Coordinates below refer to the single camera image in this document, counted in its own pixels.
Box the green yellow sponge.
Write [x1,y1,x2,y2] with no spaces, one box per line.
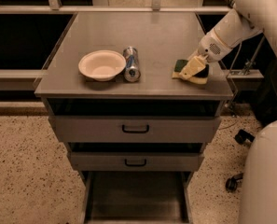
[172,60,209,85]

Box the grey middle drawer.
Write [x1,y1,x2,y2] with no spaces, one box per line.
[68,152,204,172]

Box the metal rod with clamp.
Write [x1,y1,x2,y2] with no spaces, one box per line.
[241,37,265,76]

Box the white paper bowl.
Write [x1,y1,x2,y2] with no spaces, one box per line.
[78,50,126,81]

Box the grey open bottom drawer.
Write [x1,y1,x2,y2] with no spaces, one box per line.
[79,172,192,224]

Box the black top drawer handle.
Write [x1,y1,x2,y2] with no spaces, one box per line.
[121,124,149,133]

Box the black middle drawer handle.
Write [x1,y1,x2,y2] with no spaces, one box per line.
[124,159,147,167]

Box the grey drawer cabinet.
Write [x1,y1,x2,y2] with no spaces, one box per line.
[34,11,234,224]

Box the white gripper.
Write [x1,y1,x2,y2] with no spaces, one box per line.
[179,29,232,80]

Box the grey top drawer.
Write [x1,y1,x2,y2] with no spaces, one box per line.
[49,116,221,143]

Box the white power cable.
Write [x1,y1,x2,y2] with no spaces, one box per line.
[228,42,242,75]

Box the black drawer handle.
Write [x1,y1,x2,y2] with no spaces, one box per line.
[121,124,149,133]
[124,159,147,167]

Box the silver blue drink can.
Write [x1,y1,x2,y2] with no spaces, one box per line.
[123,47,141,82]

